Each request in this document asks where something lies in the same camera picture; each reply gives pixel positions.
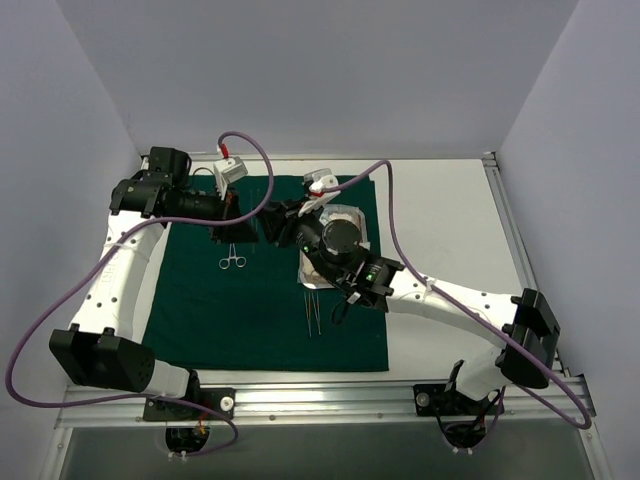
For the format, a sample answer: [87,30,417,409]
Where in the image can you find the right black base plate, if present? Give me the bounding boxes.
[412,383,504,417]

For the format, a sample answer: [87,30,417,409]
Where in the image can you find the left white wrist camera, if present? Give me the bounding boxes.
[213,157,248,198]

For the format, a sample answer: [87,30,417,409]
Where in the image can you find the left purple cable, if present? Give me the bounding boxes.
[3,130,275,459]

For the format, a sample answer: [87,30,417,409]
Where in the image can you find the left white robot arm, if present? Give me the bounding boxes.
[49,147,247,419]

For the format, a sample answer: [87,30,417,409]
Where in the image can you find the purple cable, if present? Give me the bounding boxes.
[324,159,593,449]
[3,130,275,459]

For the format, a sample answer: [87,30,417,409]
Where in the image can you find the aluminium front rail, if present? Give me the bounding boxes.
[56,371,596,428]

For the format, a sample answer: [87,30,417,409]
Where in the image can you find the aluminium rail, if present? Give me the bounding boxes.
[482,152,567,377]
[56,371,596,428]

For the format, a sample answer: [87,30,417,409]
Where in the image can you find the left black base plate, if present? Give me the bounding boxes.
[142,387,236,422]

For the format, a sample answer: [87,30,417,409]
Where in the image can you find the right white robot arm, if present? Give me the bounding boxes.
[258,201,561,413]

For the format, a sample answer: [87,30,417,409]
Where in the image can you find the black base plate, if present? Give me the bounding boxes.
[142,387,236,422]
[412,383,504,417]

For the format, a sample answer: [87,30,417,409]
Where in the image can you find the green surgical cloth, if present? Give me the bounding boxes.
[142,173,390,373]

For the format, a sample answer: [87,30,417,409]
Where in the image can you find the silver instrument tray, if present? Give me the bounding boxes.
[298,204,371,290]

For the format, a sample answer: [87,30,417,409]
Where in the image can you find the curved pointed silver tweezers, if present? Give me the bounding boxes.
[311,290,322,335]

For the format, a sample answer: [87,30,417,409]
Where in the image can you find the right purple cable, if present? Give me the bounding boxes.
[324,159,593,449]

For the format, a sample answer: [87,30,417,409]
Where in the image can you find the aluminium right side rail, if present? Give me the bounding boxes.
[482,152,567,377]

